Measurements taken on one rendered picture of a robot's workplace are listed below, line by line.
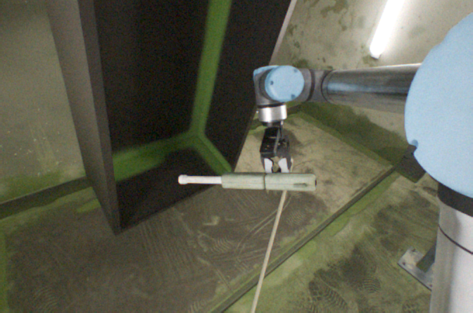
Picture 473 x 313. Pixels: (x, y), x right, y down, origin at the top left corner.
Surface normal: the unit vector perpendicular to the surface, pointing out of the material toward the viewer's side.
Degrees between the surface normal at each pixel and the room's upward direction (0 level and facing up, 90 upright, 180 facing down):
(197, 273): 0
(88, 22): 102
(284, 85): 65
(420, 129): 84
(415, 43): 90
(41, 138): 57
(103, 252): 0
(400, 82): 79
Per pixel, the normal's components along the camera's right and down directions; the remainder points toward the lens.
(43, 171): 0.58, -0.06
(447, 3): -0.78, 0.27
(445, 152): -0.98, -0.15
